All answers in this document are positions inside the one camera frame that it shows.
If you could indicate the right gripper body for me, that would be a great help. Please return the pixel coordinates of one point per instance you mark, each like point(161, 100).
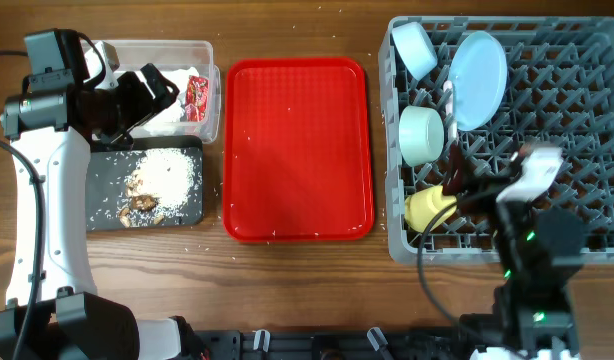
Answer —
point(476, 185)

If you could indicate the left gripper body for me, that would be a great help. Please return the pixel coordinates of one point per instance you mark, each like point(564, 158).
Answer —
point(121, 106)

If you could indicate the white napkin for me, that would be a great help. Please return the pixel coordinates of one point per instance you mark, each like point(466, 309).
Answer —
point(175, 112)

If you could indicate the red snack wrapper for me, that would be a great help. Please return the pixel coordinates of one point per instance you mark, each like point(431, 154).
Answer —
point(196, 98)

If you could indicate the yellow plastic cup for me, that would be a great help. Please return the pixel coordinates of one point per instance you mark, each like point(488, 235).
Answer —
point(424, 205)

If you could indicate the mint green bowl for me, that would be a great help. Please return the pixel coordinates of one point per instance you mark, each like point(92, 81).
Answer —
point(421, 135)

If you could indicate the light blue plate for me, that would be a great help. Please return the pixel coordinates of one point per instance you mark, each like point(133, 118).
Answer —
point(478, 74)

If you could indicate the blue bowl with food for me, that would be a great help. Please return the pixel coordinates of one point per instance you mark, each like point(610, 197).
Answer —
point(415, 49)

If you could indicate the white plastic fork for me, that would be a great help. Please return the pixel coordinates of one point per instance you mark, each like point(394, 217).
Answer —
point(452, 130)

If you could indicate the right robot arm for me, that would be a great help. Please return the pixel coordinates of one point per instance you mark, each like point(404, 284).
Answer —
point(539, 251)

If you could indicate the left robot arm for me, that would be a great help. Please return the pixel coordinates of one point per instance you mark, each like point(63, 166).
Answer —
point(53, 310)

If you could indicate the grey dishwasher rack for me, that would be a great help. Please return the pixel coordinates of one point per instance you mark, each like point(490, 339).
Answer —
point(560, 89)

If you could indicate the clear plastic bin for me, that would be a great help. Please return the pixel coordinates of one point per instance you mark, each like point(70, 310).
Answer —
point(173, 55)

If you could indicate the pile of white rice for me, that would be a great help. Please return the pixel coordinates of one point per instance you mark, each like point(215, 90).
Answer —
point(166, 176)

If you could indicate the black plastic tray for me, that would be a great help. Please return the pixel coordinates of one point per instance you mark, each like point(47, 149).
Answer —
point(106, 182)

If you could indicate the brown food scraps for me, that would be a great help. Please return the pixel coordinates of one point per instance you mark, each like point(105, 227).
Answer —
point(139, 200)

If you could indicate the red serving tray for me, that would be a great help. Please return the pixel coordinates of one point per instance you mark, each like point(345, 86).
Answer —
point(297, 155)

